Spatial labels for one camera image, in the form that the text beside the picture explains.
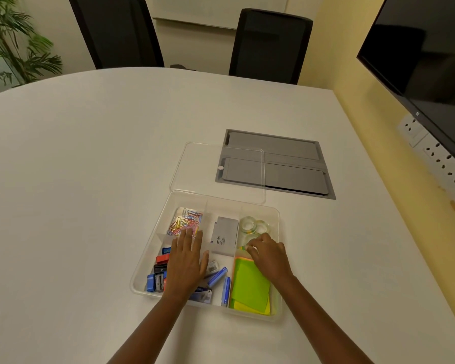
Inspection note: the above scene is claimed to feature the blue pencil sharpener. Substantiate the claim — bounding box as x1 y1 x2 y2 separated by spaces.
146 272 168 293

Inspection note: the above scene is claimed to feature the person's right forearm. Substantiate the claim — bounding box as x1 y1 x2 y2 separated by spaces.
270 274 377 364

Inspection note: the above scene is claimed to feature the blue staples box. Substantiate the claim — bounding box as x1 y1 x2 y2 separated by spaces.
189 286 213 303

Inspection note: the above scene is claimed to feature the person's right hand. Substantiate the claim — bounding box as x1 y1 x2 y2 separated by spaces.
245 233 293 287

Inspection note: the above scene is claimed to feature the white wall socket plate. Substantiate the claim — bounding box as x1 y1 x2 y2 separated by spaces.
397 114 428 148

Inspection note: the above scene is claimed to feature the green potted plant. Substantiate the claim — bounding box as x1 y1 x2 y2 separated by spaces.
0 0 63 88

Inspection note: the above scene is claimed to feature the person's left hand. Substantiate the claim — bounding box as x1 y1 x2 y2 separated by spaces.
162 227 210 301

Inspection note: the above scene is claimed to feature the white wall socket strip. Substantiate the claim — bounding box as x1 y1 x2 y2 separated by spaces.
423 140 455 217

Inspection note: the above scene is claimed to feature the green sticky note pad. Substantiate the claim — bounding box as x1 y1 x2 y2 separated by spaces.
230 259 271 313

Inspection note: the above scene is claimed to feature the black wall monitor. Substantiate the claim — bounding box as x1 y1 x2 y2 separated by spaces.
356 0 455 172

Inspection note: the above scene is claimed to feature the yellow sticky note pad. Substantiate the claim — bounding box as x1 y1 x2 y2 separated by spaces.
229 297 270 316

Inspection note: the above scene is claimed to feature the pile of coloured paper clips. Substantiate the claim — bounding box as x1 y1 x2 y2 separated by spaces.
166 209 204 238

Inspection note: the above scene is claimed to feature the grey table cable hatch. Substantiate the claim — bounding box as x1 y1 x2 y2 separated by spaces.
215 128 337 201

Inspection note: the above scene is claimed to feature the clear plastic organizer tray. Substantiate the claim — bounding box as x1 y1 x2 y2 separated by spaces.
130 189 281 324

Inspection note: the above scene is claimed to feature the clear plastic lid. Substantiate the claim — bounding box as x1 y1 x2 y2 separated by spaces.
169 142 267 205

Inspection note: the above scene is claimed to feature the person's left forearm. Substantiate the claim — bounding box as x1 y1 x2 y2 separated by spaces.
107 292 191 364

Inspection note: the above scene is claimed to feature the black office chair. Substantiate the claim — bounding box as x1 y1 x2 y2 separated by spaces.
228 8 314 86
67 0 165 70

